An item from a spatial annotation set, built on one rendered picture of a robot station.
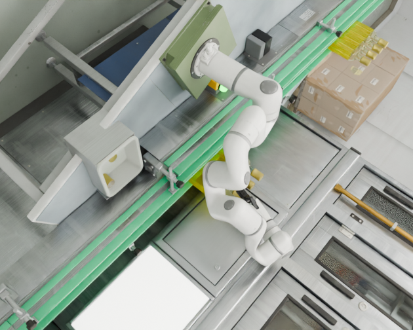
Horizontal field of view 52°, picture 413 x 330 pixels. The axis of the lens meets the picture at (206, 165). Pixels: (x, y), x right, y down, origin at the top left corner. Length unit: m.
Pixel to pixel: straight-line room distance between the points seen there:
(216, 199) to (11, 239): 0.90
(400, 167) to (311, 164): 4.03
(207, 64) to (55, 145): 0.90
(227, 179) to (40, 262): 0.71
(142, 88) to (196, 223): 0.61
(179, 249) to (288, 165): 0.63
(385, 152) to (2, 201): 4.95
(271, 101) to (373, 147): 4.68
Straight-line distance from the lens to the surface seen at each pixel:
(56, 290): 1.56
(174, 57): 1.43
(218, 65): 1.44
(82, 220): 1.60
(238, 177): 1.24
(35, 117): 2.19
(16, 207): 1.95
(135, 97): 1.46
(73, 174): 1.47
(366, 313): 1.80
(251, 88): 1.39
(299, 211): 1.82
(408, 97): 6.76
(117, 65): 1.91
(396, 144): 6.16
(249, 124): 1.31
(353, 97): 5.39
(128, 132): 1.42
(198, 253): 1.70
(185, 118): 1.67
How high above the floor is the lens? 1.52
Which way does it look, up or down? 19 degrees down
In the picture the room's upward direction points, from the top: 128 degrees clockwise
